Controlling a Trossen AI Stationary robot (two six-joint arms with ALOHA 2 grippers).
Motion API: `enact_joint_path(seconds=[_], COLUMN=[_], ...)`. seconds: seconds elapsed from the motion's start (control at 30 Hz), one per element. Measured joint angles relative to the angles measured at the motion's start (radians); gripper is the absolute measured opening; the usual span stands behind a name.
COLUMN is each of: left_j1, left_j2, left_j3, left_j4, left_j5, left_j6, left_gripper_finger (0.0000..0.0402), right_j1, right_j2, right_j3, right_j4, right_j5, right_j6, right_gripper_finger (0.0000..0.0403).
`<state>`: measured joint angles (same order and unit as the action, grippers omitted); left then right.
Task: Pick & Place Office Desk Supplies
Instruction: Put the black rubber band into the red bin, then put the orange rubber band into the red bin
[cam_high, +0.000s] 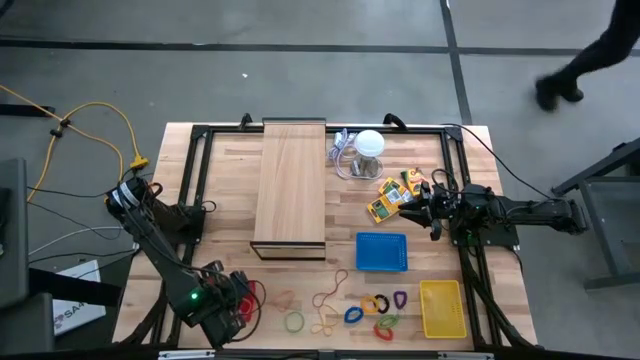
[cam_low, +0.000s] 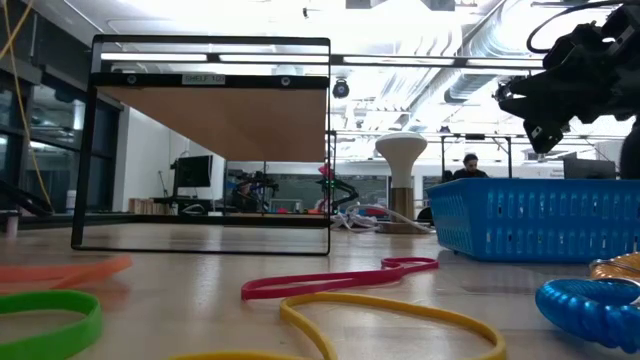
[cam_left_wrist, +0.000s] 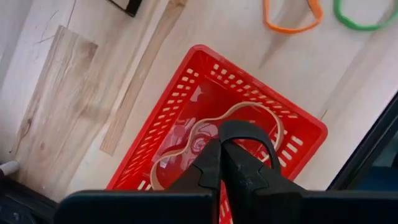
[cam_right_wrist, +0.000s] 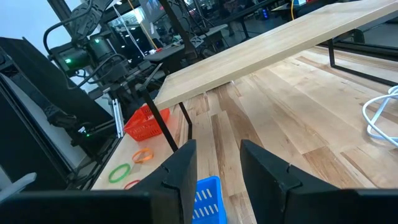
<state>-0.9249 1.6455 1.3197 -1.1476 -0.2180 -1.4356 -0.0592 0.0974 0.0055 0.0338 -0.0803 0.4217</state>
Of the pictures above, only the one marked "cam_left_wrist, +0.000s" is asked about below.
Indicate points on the green rubber band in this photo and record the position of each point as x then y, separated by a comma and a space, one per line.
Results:
357, 27

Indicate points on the orange rubber band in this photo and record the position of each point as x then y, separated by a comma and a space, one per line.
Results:
292, 30

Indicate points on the black rubber band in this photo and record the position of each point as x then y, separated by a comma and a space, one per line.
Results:
245, 124

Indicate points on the red plastic basket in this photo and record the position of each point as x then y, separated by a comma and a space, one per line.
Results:
199, 71

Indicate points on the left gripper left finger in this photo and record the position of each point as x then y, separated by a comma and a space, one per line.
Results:
202, 174

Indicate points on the white cylindrical post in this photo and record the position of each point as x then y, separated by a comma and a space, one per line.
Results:
9, 167

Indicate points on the wooden shelf riser black frame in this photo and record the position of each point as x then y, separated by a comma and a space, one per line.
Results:
132, 9

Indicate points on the wide tan rubber band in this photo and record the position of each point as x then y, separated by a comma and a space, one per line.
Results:
248, 104

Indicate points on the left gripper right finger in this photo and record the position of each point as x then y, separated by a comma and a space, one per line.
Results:
242, 180

